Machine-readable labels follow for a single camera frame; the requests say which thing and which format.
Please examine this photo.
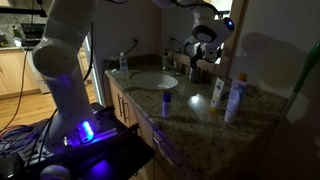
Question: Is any black power cable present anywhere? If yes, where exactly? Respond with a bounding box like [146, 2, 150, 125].
[101, 38, 140, 78]

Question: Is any chrome faucet with lever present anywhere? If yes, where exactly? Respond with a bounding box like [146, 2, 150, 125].
[172, 59, 182, 75]

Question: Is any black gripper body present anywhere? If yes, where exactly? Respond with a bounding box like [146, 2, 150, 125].
[184, 37, 222, 68]

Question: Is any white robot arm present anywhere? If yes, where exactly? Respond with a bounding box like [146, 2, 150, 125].
[32, 0, 235, 152]

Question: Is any white bottle orange cap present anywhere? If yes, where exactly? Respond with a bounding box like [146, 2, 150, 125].
[224, 73, 247, 123]

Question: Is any green soap dispenser bottle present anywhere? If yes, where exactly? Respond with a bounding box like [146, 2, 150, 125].
[162, 49, 170, 70]

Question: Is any metal toothbrush holder cup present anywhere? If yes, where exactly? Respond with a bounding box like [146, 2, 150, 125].
[188, 67, 201, 83]

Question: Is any white tube yellow cap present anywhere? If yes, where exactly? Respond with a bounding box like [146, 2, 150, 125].
[210, 78, 224, 112]

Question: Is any wood framed wall mirror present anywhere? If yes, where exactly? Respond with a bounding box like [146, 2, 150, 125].
[159, 0, 244, 77]

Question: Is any bundle of floor cables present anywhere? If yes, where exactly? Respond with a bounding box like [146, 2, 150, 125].
[0, 124, 40, 157]

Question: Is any wooden vanity cabinet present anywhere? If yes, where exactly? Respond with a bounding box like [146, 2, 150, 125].
[109, 81, 199, 180]

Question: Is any clear plastic water bottle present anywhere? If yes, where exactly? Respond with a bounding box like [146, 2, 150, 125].
[119, 53, 128, 73]

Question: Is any white oval sink basin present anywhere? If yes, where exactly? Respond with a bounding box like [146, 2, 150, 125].
[130, 72, 178, 90]

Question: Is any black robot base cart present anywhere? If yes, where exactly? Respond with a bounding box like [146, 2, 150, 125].
[0, 103, 155, 180]

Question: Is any green broom handle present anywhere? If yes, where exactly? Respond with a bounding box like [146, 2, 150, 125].
[288, 40, 320, 106]

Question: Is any white bottle purple cap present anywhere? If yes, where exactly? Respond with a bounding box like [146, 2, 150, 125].
[162, 92, 172, 118]

